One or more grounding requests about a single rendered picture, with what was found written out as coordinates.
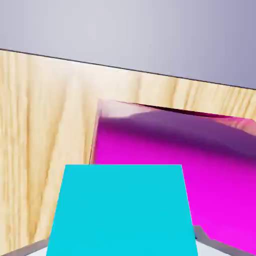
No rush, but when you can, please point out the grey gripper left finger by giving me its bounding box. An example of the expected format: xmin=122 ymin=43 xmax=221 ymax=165
xmin=1 ymin=238 xmax=50 ymax=256

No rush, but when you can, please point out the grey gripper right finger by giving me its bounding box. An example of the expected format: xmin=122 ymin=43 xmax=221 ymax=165
xmin=193 ymin=224 xmax=253 ymax=256

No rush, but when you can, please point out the small cyan cube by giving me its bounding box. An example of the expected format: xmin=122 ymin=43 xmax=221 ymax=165
xmin=45 ymin=164 xmax=199 ymax=256

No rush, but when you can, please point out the large magenta box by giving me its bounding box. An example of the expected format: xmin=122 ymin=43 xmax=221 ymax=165
xmin=88 ymin=98 xmax=256 ymax=256

